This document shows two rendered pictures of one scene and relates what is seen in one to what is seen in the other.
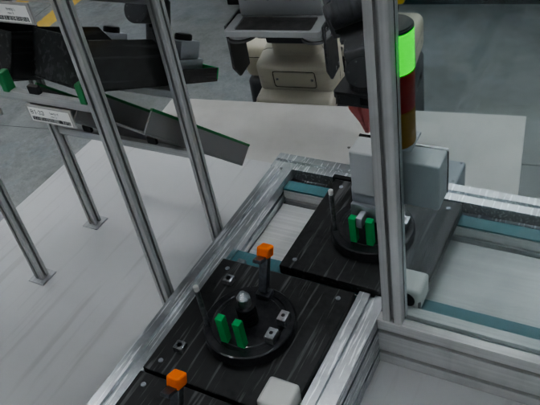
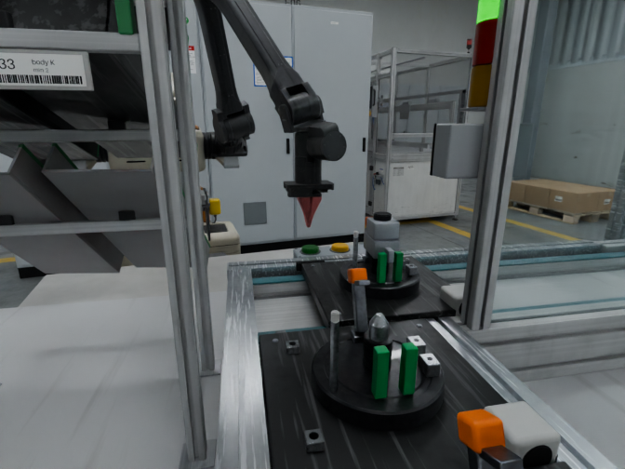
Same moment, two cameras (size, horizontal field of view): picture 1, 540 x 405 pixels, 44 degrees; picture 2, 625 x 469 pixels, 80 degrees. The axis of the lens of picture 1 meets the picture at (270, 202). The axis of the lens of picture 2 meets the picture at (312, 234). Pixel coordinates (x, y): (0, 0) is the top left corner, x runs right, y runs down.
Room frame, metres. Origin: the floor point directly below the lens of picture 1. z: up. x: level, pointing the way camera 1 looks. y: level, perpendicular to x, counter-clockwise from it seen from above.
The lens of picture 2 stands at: (0.48, 0.36, 1.24)
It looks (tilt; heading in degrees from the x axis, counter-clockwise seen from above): 16 degrees down; 315
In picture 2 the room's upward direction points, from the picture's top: straight up
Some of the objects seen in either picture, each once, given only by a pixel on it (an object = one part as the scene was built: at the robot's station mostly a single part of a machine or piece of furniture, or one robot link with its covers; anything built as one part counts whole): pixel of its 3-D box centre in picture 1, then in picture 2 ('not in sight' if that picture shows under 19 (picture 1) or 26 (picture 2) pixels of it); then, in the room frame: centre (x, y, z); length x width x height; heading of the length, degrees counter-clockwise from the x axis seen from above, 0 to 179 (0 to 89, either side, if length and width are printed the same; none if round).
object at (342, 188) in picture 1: (373, 237); (378, 287); (0.84, -0.16, 0.96); 0.24 x 0.24 x 0.02; 56
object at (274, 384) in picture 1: (246, 310); (378, 347); (0.68, 0.06, 1.01); 0.24 x 0.24 x 0.13; 56
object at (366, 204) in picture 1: (368, 195); (383, 234); (0.83, -0.16, 1.06); 0.08 x 0.04 x 0.07; 144
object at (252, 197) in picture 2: not in sight; (246, 137); (3.60, -1.87, 1.12); 0.80 x 0.54 x 2.25; 64
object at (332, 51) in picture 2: not in sight; (324, 136); (3.25, -2.59, 1.12); 0.80 x 0.54 x 2.25; 64
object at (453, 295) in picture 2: not in sight; (459, 301); (0.70, -0.19, 0.97); 0.05 x 0.05 x 0.04; 56
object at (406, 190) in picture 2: not in sight; (371, 132); (4.06, -4.52, 1.13); 2.66 x 1.46 x 2.25; 154
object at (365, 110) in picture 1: (361, 109); (302, 207); (1.07, -0.20, 1.07); 0.07 x 0.07 x 0.09; 56
